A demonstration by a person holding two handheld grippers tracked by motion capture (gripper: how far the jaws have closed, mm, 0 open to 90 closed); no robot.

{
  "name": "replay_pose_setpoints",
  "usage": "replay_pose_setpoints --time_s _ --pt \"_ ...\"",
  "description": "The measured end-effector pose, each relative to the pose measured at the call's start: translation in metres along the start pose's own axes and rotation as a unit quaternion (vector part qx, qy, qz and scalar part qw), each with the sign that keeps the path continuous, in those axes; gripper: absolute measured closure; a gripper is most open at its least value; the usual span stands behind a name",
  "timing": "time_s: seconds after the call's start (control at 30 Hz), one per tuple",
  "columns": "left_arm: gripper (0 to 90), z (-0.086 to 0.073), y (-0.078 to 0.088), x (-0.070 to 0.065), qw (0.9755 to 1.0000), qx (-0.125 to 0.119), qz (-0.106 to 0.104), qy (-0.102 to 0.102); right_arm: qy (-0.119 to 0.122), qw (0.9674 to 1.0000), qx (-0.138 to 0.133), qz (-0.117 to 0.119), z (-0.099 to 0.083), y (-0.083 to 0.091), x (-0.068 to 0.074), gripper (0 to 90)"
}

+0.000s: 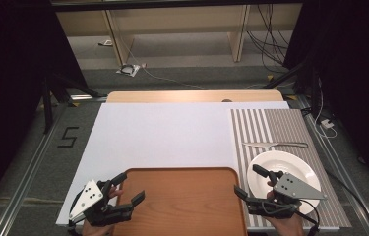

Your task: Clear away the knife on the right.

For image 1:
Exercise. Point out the aluminium rail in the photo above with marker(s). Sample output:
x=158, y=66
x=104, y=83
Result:
x=28, y=173
x=333, y=154

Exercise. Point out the light wooden table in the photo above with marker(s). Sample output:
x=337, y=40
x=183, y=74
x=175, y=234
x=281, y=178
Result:
x=178, y=96

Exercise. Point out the silver table knife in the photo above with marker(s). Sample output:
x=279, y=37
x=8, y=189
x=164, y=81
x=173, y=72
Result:
x=277, y=144

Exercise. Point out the brown wooden tray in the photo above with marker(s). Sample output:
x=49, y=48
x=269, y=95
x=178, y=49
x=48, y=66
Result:
x=182, y=203

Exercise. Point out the clear plastic bag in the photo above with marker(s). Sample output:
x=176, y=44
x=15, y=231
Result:
x=128, y=69

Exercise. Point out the black metal stand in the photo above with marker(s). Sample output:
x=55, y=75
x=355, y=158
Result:
x=52, y=95
x=290, y=73

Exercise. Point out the person's right hand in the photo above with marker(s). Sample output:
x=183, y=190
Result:
x=287, y=227

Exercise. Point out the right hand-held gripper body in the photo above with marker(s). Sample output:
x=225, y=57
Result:
x=295, y=189

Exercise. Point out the light wooden shelf unit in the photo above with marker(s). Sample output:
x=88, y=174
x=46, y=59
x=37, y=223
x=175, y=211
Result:
x=178, y=19

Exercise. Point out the person's left hand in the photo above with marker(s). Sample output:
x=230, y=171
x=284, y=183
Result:
x=97, y=231

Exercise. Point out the dark curtain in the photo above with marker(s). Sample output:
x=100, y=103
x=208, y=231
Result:
x=356, y=72
x=11, y=82

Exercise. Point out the white plate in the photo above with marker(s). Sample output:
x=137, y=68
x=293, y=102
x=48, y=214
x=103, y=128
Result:
x=287, y=165

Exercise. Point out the large white board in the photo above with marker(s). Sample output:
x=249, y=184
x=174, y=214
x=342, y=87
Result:
x=159, y=134

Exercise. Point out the small white paper scrap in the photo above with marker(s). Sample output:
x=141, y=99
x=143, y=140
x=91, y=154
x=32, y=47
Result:
x=106, y=43

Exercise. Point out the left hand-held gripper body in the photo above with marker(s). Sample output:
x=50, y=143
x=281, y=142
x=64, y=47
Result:
x=91, y=196

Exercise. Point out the grey striped placemat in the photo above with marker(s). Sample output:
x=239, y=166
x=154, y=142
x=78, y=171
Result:
x=290, y=128

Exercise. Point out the white power adapter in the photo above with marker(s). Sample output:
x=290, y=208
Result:
x=327, y=123

